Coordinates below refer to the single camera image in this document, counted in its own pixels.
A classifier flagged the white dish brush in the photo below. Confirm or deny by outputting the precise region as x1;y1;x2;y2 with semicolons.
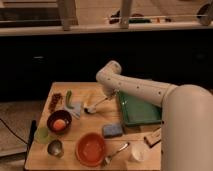
84;97;107;114

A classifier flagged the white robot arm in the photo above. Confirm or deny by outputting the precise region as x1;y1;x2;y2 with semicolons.
96;60;213;171

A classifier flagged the green tray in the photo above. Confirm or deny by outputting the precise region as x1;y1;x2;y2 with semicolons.
117;92;162;127

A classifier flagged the blue sponge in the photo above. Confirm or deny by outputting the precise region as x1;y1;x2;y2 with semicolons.
102;124;123;138

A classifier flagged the grey cloth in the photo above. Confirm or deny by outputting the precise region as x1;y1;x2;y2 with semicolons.
64;102;82;119

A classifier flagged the green pepper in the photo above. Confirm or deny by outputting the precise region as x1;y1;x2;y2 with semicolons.
65;90;74;109

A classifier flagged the brown snack bar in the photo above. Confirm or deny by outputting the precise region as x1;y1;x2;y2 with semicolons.
48;93;63;113

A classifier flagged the dark brown bowl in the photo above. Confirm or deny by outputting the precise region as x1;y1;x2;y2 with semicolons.
47;110;72;134

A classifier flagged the orange fruit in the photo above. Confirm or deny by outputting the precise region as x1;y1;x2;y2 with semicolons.
53;119;66;131

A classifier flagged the orange plastic bowl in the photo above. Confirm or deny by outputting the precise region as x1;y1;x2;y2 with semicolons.
75;132;107;167

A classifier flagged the brown wooden block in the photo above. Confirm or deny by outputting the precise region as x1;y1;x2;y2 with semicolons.
144;128;161;148

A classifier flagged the white cup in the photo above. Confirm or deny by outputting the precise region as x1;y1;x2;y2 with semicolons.
129;143;145;163

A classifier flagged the metal fork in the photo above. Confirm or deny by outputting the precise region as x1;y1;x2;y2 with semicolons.
101;142;130;167

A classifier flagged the small metal cup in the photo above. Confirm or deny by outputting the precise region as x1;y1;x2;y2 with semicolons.
47;140;64;158

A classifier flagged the green plastic cup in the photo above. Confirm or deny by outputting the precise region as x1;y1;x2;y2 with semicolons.
34;127;49;144

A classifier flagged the black cable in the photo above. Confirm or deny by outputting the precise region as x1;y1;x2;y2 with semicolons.
0;118;30;146

